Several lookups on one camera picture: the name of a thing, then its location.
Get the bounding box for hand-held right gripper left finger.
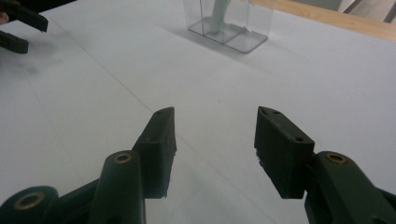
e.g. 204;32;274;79
132;106;177;201

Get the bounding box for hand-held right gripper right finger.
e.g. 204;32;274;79
253;105;316;200

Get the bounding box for clear acrylic organizer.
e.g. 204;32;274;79
182;0;276;54

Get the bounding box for green highlighter pen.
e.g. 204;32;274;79
208;0;232;35

